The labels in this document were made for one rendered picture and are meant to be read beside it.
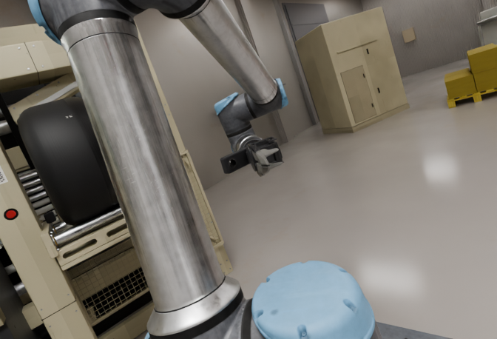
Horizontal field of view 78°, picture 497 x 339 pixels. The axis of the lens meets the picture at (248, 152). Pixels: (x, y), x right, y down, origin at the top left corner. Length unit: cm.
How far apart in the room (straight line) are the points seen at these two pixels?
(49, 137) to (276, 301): 110
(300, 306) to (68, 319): 131
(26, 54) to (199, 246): 155
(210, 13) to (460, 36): 1357
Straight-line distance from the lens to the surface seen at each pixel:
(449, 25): 1405
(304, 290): 46
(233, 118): 98
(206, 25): 61
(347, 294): 44
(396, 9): 1437
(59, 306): 162
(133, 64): 50
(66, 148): 133
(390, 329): 81
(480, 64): 580
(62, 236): 147
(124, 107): 47
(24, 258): 156
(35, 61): 186
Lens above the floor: 115
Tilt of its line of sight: 9 degrees down
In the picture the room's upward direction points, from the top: 20 degrees counter-clockwise
